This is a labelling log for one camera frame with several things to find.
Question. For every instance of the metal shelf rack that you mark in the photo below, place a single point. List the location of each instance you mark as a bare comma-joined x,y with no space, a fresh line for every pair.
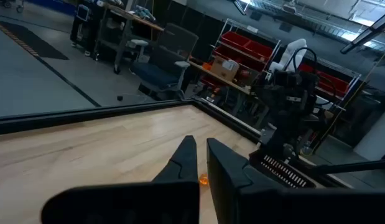
274,53

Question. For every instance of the wooden top workbench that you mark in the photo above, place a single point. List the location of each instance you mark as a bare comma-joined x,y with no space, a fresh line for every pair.
148,25
217,77

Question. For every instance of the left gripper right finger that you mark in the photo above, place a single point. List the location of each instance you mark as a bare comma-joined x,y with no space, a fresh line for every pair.
273,208

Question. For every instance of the black mat with hazard stripe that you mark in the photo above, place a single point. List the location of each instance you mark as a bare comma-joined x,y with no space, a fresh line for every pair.
30,40

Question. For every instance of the red storage bin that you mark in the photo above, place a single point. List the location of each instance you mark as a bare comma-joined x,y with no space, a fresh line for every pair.
235,39
259,49
332,82

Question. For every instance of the small orange pumpkin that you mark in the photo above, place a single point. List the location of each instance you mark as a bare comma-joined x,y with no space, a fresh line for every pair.
203,179

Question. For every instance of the black slotted plastic basket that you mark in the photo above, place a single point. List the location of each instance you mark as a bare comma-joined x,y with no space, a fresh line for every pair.
282,171

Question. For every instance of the black aluminium table frame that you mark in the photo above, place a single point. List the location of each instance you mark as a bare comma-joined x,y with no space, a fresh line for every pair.
86,117

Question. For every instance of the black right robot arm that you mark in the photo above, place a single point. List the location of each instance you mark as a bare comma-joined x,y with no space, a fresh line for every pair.
282,140

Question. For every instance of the dark equipment cart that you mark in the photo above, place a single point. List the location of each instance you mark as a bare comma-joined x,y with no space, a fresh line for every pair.
86,28

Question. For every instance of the blue office chair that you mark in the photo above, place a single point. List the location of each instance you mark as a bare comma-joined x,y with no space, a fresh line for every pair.
161,74

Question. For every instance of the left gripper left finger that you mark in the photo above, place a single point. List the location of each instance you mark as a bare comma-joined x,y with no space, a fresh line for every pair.
133,205

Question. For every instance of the brown cardboard box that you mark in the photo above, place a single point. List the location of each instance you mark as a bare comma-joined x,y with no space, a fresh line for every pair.
223,70

